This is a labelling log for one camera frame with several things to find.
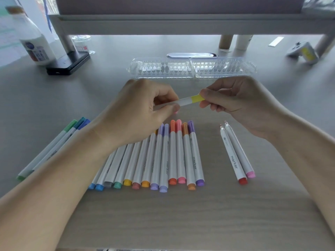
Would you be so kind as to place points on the person's left hand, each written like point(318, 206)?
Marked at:
point(130, 117)

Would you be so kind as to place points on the person's right hand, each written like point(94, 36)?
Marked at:
point(251, 107)

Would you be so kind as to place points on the lavender marker cap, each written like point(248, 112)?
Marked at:
point(161, 129)

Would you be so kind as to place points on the periwinkle marker cap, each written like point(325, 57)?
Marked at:
point(166, 129)

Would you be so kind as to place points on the red-orange marker cap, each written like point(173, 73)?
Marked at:
point(172, 125)

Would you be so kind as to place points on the orange-tipped white marker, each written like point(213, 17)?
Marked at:
point(149, 159)

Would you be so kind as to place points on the blue marker cap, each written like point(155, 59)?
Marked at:
point(84, 124)

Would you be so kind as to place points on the mint-ended white marker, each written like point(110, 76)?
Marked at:
point(124, 164)

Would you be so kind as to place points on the dusty-pink-ended white marker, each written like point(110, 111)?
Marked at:
point(140, 164)

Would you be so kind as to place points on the light-pink-ended white marker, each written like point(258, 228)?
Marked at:
point(240, 154)

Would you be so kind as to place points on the pink marker cap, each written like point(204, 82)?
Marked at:
point(179, 125)

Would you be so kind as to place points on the lavender-ended white marker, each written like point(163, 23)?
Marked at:
point(157, 159)

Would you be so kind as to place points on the blue-ended white marker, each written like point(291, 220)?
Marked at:
point(81, 125)

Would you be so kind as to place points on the crimson-ended white marker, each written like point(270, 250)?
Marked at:
point(233, 156)

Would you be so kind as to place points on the yellow-green marker cap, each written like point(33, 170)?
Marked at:
point(197, 98)

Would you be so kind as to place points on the yellow-green-tipped white marker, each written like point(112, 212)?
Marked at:
point(183, 101)

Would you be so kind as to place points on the copper marker cap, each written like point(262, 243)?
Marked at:
point(185, 128)

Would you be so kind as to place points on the red-tipped white marker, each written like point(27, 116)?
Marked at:
point(172, 154)

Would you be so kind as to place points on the clear plastic marker case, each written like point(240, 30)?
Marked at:
point(162, 68)

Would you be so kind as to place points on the purple marker cap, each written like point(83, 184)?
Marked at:
point(191, 126)

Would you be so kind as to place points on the pink-ended white marker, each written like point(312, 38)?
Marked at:
point(180, 154)

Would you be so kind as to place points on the sky-blue-ended white marker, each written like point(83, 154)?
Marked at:
point(95, 177)
point(104, 175)

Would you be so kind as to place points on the copper-ended white marker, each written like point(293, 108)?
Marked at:
point(188, 159)

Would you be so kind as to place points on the purple-ended white marker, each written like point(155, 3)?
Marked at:
point(196, 156)

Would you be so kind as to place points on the person's right forearm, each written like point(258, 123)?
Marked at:
point(308, 159)

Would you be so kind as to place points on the person's left forearm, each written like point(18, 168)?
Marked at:
point(44, 196)

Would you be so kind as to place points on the small white sachet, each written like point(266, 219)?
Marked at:
point(225, 50)

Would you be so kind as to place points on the white paper cup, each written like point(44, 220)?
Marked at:
point(243, 42)

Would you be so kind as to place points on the white paper slip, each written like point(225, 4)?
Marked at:
point(276, 41)

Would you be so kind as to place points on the brown paper cup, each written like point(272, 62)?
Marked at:
point(225, 41)

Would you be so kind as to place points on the white and yellow controller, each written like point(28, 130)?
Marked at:
point(302, 52)

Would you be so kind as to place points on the black rectangular power bank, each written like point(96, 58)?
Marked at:
point(68, 64)

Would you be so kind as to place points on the small clear jar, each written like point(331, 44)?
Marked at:
point(82, 44)

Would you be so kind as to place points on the grey desk shelf riser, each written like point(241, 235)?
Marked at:
point(183, 24)

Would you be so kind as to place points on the white milk bottle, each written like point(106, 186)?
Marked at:
point(36, 47)

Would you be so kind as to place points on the grey desk divider shelf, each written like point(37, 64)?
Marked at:
point(178, 5)

